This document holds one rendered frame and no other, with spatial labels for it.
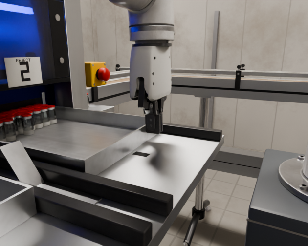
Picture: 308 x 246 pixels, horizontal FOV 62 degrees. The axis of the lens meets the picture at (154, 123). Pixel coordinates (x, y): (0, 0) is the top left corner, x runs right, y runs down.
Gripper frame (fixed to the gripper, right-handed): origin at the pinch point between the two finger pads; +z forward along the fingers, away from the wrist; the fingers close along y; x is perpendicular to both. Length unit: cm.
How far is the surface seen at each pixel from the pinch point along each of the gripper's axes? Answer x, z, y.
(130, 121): -9.0, 1.8, -5.7
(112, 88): -38, -1, -40
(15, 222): -1.7, 3.5, 30.6
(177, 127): 2.7, 2.3, -6.3
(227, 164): 1, 44, -85
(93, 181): 1.9, 2.1, 21.9
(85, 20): -206, -58, -230
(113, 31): -179, -44, -251
